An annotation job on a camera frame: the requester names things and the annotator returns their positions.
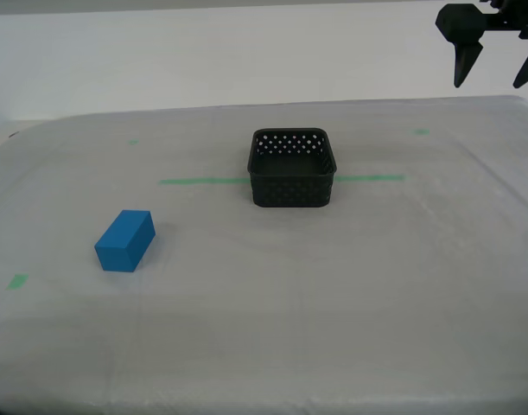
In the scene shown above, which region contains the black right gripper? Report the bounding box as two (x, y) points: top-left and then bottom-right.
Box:
(435, 0), (528, 89)

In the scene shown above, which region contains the white woven table cover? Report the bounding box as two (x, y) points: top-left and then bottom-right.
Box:
(0, 94), (528, 415)

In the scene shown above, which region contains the black perforated plastic basket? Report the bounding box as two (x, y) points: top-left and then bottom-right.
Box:
(246, 127), (339, 209)

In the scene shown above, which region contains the blue rectangular block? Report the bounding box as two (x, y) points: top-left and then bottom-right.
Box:
(93, 209), (156, 273)

